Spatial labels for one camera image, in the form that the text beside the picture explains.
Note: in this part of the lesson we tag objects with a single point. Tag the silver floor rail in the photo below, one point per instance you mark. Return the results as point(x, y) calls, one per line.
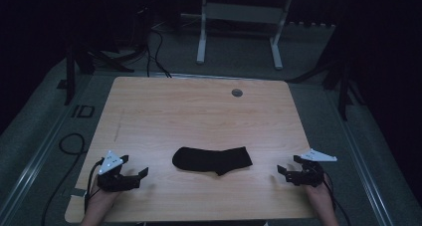
point(360, 156)
point(31, 164)

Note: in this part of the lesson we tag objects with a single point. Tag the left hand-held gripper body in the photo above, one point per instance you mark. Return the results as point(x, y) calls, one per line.
point(114, 179)

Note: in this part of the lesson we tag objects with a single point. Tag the black metal stand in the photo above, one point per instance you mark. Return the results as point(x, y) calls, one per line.
point(344, 86)
point(70, 73)

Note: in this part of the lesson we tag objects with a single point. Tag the white metal desk frame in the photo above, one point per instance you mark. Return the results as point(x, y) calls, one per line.
point(244, 13)

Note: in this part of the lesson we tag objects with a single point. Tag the person's left hand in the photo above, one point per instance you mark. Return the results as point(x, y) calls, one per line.
point(101, 201)

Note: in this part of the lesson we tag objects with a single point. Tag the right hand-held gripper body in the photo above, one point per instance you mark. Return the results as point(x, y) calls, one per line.
point(310, 173)

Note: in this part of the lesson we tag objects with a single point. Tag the person's right hand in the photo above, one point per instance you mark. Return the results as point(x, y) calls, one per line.
point(318, 196)

